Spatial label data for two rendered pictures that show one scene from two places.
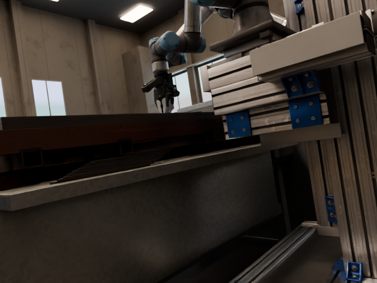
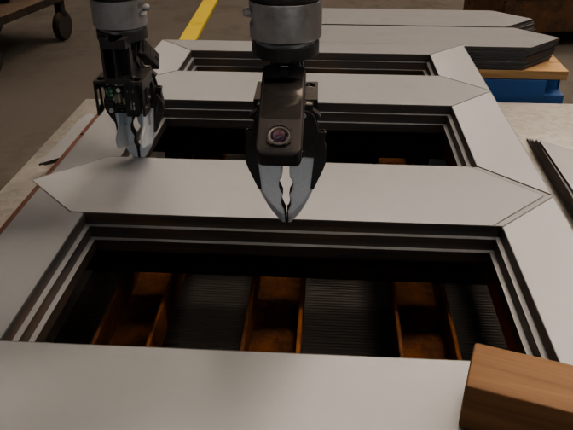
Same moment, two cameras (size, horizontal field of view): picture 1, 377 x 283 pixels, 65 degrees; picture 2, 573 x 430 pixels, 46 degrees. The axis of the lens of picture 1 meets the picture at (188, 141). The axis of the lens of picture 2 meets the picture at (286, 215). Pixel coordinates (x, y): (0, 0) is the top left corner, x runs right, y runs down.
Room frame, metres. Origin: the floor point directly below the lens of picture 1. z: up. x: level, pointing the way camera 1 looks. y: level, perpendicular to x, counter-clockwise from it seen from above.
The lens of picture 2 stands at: (2.24, -0.35, 1.32)
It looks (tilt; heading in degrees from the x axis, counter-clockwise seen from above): 30 degrees down; 141
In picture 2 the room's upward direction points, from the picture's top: straight up
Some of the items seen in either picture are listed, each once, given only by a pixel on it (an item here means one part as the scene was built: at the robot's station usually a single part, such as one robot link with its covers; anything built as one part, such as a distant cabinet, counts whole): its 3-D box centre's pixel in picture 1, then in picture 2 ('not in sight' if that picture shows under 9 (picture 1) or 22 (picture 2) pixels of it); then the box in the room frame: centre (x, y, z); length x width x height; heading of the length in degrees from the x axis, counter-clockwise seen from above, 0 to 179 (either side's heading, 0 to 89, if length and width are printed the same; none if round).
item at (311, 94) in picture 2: not in sight; (286, 92); (1.69, 0.10, 1.07); 0.09 x 0.08 x 0.12; 138
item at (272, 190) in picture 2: not in sight; (274, 179); (1.69, 0.09, 0.96); 0.06 x 0.03 x 0.09; 138
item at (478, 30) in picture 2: not in sight; (402, 36); (1.00, 1.09, 0.82); 0.80 x 0.40 x 0.06; 47
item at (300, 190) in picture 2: not in sight; (300, 180); (1.71, 0.11, 0.96); 0.06 x 0.03 x 0.09; 138
